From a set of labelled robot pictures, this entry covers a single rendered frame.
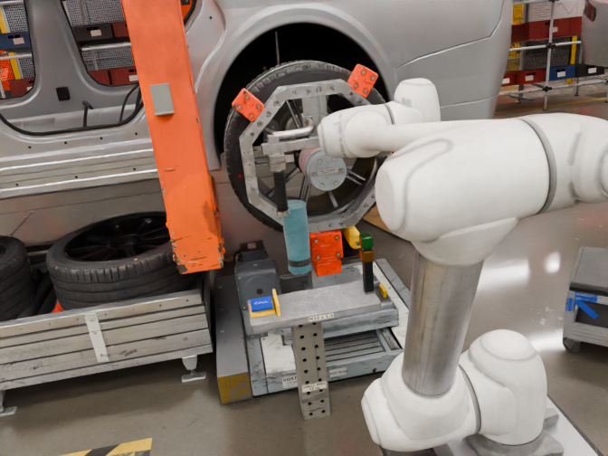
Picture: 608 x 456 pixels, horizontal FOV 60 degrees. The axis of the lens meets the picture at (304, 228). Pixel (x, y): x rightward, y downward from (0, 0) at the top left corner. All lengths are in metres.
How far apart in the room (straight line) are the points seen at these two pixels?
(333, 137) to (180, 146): 0.73
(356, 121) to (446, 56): 1.37
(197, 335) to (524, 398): 1.34
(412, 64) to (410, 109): 1.21
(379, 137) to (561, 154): 0.45
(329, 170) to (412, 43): 0.87
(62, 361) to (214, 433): 0.67
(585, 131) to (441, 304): 0.31
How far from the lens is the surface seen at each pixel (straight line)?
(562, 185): 0.72
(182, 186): 1.82
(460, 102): 2.54
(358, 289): 1.82
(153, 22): 1.75
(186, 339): 2.17
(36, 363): 2.30
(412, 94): 1.23
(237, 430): 2.01
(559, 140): 0.72
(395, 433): 1.12
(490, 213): 0.68
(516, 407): 1.20
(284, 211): 1.68
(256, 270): 2.14
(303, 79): 1.91
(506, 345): 1.18
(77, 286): 2.27
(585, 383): 2.25
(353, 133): 1.15
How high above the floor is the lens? 1.35
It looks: 22 degrees down
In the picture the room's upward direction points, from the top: 6 degrees counter-clockwise
